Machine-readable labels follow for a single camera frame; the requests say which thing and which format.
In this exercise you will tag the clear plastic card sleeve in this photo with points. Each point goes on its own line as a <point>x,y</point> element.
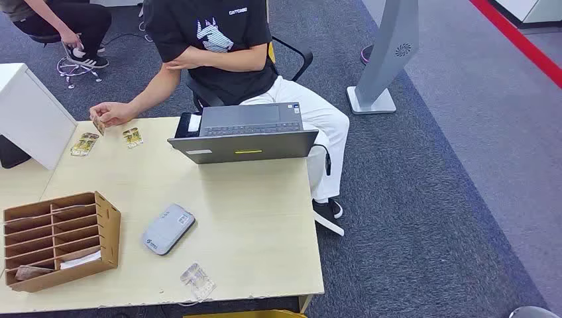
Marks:
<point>197,281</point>

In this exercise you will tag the yellow object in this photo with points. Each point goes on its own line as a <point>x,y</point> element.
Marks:
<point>246,314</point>

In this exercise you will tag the grey rounded object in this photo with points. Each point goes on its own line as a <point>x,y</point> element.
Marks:
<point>531,313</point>

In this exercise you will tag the black smartphone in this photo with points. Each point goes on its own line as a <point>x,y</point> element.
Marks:
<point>184,125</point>

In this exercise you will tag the person's right hand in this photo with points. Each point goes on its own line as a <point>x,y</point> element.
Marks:
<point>112,113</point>

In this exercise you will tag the black round purple-rimmed object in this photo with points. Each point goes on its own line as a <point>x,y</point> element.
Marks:
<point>365,55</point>

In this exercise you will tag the person's left hand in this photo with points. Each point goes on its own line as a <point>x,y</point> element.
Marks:
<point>180,63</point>

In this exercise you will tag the grey laptop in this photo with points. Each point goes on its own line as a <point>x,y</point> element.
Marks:
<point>246,147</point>

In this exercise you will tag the person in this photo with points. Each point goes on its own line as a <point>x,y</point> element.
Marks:
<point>66,19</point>
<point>237,83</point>

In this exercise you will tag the white card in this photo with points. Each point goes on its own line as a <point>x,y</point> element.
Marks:
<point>81,260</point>

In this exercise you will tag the person's left forearm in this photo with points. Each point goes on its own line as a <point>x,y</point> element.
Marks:
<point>232,59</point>

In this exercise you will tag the grey card reader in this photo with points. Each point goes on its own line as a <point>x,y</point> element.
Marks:
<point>167,230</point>

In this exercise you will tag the yellow printed ID card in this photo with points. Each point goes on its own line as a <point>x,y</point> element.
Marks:
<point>99,126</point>

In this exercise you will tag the black object under cabinet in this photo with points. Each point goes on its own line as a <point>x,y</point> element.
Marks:
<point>11,153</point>

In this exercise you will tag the white furniture panel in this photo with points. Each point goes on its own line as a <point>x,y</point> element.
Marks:
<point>114,2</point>

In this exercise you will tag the grey kiosk stand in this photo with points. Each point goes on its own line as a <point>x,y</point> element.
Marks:
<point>386,52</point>

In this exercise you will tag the person's right forearm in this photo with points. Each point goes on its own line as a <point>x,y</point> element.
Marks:
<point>153,92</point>

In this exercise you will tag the wooden slotted card organiser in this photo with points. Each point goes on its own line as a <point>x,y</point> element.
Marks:
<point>107,232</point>

